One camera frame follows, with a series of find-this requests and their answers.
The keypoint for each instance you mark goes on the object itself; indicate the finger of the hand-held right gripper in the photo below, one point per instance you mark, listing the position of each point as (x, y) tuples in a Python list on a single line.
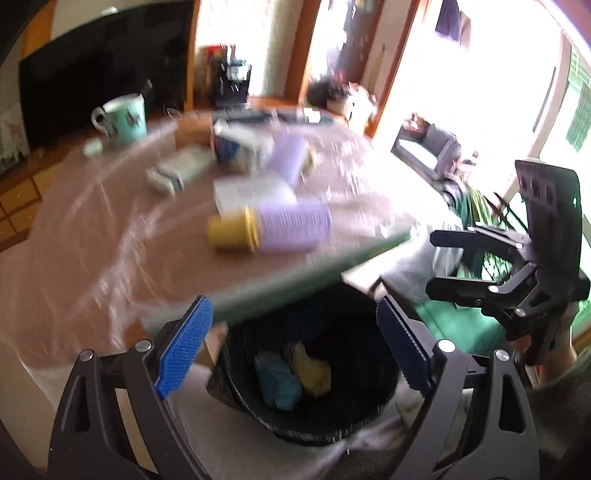
[(461, 288), (480, 237)]

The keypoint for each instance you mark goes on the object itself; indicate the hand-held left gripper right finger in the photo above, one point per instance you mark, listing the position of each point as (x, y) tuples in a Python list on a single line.
[(401, 350)]

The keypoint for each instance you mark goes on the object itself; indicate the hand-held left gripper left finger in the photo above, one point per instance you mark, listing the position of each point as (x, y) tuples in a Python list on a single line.
[(184, 346)]

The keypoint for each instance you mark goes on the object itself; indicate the black trash bin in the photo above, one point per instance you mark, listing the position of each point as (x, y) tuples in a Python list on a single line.
[(360, 369)]

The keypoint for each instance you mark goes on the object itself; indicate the white plastic case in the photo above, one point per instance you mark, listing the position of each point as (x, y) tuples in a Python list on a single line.
[(180, 170)]

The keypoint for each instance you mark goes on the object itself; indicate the person's right forearm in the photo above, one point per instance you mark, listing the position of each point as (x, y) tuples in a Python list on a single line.
[(563, 406)]

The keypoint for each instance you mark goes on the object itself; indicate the person's right hand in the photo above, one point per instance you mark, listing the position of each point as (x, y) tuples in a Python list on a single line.
[(521, 345)]

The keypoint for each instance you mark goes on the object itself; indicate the green plant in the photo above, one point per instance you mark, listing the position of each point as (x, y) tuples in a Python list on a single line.
[(478, 207)]

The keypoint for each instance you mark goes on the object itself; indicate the yellow crumpled wrapper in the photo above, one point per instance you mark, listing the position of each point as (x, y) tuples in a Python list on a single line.
[(314, 369)]

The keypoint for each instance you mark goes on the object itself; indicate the blue crumpled paper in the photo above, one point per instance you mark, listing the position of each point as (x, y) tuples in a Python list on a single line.
[(277, 381)]

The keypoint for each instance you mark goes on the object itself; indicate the grey armchair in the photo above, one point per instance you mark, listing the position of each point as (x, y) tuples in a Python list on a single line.
[(431, 147)]

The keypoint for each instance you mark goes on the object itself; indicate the green window shutter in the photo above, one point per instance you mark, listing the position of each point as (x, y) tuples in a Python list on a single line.
[(579, 106)]

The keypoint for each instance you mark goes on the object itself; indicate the purple can with yellow lid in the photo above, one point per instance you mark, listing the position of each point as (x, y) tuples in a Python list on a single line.
[(286, 226)]

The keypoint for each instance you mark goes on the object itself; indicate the white paper box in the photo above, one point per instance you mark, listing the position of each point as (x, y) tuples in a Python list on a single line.
[(251, 194)]

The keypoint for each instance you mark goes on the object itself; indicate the white and blue carton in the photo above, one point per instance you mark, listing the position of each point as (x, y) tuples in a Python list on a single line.
[(240, 148)]

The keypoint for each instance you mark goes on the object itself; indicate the purple cylinder can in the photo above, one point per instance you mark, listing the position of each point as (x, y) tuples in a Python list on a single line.
[(290, 157)]

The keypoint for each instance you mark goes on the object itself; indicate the dark flat tray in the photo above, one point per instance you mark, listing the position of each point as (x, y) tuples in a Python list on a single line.
[(247, 116), (307, 117)]

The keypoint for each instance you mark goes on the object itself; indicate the dark round object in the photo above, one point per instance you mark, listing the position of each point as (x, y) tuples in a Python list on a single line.
[(323, 94)]

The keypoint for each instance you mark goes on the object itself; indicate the brown cardboard box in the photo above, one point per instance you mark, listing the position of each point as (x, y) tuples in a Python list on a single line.
[(194, 131)]

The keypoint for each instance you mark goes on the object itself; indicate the small white box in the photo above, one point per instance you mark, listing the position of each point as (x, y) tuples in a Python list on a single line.
[(93, 148)]

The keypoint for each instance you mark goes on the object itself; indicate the dark hanging cloth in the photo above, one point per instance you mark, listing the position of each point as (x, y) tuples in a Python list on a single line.
[(452, 21)]

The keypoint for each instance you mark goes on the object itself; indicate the wooden sideboard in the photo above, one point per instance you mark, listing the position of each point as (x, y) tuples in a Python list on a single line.
[(18, 203)]

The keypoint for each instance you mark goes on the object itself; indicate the teal printed mug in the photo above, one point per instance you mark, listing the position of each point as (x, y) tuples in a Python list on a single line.
[(127, 121)]

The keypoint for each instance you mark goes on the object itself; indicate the black coffee machine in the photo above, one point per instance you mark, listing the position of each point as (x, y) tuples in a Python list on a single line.
[(229, 81)]

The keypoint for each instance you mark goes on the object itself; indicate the red box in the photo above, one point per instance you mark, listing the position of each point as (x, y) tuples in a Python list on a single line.
[(210, 60)]

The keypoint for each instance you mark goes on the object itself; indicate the black flat television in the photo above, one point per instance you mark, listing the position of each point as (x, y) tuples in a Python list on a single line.
[(92, 64)]

